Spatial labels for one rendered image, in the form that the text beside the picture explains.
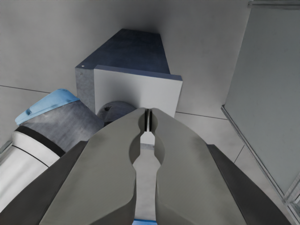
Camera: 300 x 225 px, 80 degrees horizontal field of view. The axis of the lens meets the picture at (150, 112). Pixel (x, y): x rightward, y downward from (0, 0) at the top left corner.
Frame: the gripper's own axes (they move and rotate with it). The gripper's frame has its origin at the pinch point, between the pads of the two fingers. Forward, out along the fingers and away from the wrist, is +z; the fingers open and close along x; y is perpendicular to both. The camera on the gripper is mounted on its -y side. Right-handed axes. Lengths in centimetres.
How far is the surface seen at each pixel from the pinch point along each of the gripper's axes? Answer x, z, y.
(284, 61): 70, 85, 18
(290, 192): 70, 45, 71
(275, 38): 70, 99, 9
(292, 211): 71, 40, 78
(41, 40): -88, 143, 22
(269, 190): 163, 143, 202
